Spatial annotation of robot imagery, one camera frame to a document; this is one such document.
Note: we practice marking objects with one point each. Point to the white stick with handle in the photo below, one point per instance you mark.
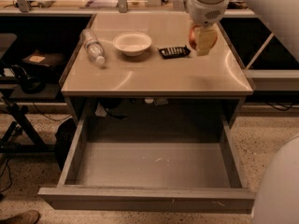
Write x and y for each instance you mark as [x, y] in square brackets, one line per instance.
[259, 51]

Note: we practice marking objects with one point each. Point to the black snack bag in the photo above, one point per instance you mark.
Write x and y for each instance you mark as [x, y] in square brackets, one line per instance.
[174, 52]

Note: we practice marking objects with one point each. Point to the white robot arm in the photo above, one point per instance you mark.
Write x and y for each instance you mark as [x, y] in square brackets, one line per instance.
[281, 17]

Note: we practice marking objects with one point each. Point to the black headphones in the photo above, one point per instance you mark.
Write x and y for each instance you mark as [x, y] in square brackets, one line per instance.
[28, 84]

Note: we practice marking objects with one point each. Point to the black bag on floor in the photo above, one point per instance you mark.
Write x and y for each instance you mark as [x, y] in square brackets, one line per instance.
[64, 138]

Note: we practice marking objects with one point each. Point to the grey counter cabinet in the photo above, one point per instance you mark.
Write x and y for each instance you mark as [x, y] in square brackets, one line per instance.
[148, 94]

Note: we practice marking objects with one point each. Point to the black stand frame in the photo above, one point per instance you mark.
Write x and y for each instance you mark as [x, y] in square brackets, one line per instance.
[7, 146]

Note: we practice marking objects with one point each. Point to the white bowl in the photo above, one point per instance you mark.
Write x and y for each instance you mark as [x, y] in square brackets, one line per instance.
[132, 43]

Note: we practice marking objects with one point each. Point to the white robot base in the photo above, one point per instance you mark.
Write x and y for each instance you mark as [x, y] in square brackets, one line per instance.
[277, 199]

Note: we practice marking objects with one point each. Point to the grey open drawer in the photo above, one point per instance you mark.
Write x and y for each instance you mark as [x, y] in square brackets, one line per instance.
[177, 157]

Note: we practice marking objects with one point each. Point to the black box with label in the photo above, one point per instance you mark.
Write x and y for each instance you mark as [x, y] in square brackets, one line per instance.
[50, 61]

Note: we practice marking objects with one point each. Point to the brown shoe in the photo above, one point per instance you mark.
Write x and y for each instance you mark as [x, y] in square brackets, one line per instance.
[28, 217]

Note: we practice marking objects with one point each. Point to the red apple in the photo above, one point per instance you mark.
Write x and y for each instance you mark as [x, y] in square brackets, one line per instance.
[193, 37]

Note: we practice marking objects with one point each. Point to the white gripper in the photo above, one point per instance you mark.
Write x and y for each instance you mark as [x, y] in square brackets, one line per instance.
[206, 13]

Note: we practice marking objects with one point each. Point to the clear plastic water bottle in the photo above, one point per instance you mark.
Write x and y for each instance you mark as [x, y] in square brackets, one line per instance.
[93, 47]

